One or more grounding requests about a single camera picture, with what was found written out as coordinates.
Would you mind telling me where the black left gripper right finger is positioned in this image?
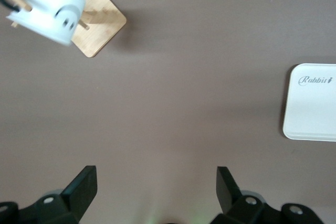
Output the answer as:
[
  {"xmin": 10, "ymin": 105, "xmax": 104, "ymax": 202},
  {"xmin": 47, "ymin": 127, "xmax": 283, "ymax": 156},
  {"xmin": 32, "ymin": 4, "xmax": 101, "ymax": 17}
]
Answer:
[{"xmin": 211, "ymin": 166, "xmax": 322, "ymax": 224}]

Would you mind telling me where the white smiley mug black handle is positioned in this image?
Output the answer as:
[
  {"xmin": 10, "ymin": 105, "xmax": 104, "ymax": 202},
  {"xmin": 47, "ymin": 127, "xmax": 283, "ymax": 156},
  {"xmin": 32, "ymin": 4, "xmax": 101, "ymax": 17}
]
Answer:
[{"xmin": 0, "ymin": 0, "xmax": 86, "ymax": 48}]

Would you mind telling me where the cream plastic tray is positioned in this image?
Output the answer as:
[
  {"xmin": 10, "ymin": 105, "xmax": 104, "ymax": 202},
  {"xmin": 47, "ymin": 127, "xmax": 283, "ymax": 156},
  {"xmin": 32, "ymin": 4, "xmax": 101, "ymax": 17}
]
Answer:
[{"xmin": 282, "ymin": 62, "xmax": 336, "ymax": 142}]

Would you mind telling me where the brown table cover mat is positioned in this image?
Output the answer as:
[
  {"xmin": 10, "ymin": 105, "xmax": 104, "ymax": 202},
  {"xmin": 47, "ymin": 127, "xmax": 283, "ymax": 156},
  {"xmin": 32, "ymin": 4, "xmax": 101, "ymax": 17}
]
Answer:
[{"xmin": 0, "ymin": 0, "xmax": 336, "ymax": 224}]

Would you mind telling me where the wooden cup rack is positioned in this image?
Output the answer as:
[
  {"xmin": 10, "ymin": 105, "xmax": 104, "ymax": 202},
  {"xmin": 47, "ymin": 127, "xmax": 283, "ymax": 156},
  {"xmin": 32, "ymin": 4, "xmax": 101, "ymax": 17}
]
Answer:
[{"xmin": 0, "ymin": 0, "xmax": 128, "ymax": 58}]

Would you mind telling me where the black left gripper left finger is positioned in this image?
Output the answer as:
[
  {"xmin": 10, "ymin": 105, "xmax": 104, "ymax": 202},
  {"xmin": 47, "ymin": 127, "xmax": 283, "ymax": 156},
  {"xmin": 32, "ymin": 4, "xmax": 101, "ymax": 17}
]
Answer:
[{"xmin": 0, "ymin": 165, "xmax": 99, "ymax": 224}]

